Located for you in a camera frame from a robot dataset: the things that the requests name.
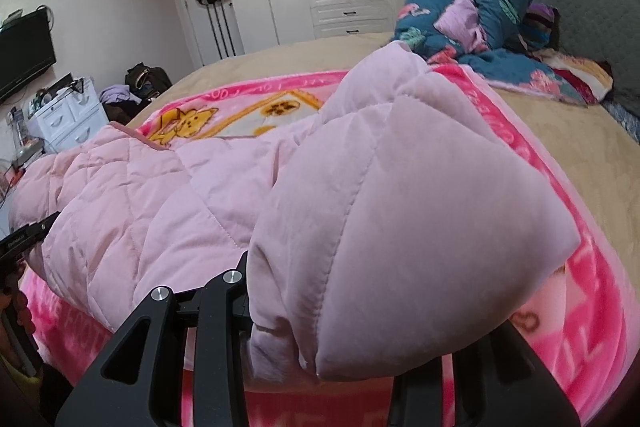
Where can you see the white drawer cabinet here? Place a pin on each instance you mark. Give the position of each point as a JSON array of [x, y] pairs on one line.
[[70, 119]]

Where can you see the pink cartoon fleece blanket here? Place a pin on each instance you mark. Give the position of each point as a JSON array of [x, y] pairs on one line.
[[580, 323]]

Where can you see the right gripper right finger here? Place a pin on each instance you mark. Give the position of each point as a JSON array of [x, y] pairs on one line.
[[498, 381]]

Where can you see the pink quilted jacket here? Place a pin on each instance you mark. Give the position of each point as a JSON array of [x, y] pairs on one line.
[[391, 227]]

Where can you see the teal flamingo quilt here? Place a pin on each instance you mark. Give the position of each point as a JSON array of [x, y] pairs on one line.
[[498, 39]]

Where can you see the black wall television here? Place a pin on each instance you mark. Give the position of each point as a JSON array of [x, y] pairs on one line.
[[27, 51]]

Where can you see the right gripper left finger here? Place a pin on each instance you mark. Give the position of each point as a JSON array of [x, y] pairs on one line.
[[136, 380]]

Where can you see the black bag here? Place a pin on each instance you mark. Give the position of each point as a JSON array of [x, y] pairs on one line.
[[147, 82]]

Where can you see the lilac clothes pile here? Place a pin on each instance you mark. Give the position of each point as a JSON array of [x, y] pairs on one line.
[[117, 93]]

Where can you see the grey headboard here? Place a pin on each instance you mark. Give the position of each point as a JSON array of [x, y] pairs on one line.
[[605, 30]]

